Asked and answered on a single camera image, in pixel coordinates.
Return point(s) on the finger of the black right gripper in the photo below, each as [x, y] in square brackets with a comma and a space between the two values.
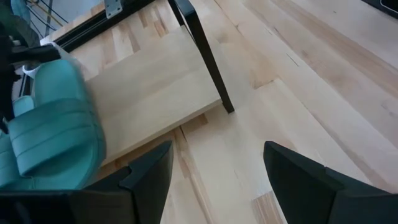
[34, 53]

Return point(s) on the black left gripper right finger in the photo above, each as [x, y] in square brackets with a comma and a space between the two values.
[298, 193]

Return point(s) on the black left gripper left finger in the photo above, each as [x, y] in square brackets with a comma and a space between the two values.
[146, 186]

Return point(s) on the snake plant in white pot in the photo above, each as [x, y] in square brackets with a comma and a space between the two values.
[18, 31]

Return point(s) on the wooden shoe rack board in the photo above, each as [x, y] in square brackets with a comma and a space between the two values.
[155, 87]

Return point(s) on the black aluminium table frame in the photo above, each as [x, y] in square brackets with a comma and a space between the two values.
[93, 25]

